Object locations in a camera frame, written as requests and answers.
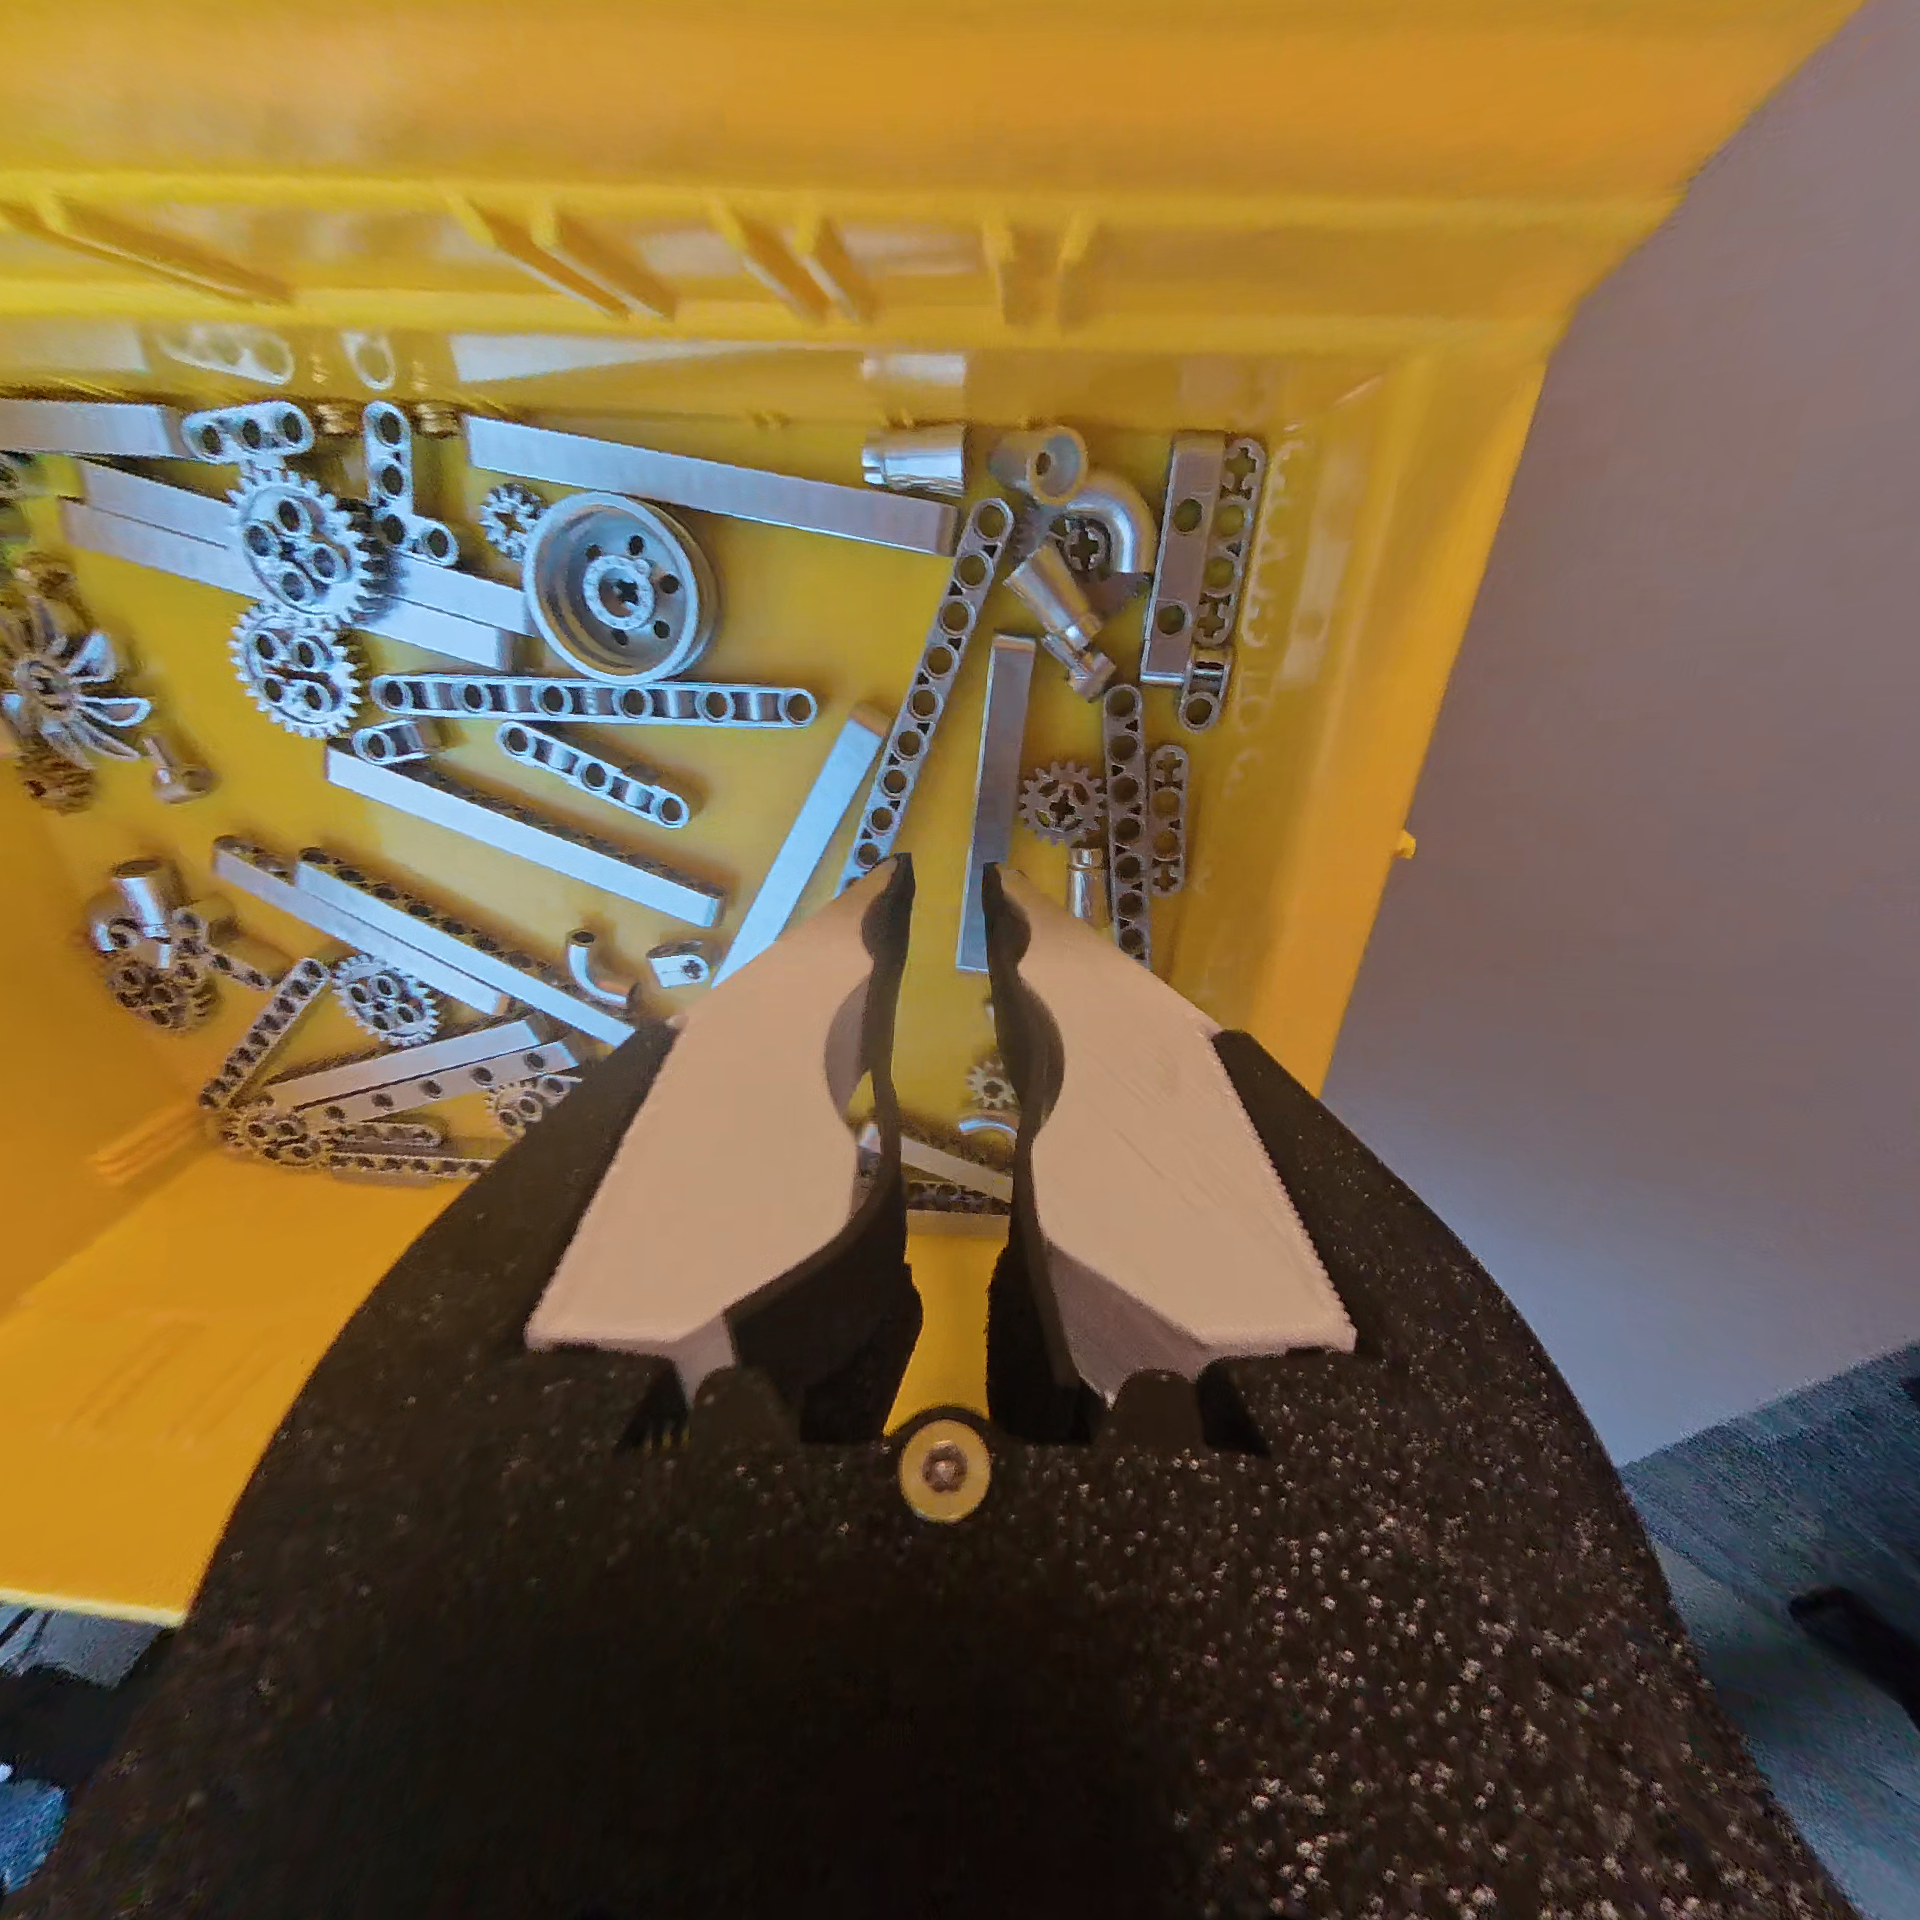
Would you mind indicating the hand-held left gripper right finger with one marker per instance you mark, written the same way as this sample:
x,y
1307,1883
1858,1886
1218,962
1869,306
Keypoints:
x,y
1171,1186

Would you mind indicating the heap of grey building pieces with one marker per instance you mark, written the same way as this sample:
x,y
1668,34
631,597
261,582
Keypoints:
x,y
450,810

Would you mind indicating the grey wheel rim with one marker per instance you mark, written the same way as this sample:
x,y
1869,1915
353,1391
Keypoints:
x,y
623,586

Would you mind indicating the yellow storage bin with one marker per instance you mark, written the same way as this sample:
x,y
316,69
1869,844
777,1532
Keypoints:
x,y
749,181

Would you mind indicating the grey fan piece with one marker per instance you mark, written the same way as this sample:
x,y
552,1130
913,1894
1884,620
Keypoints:
x,y
60,691

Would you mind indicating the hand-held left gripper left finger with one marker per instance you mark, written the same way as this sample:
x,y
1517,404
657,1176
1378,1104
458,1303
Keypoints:
x,y
720,1186

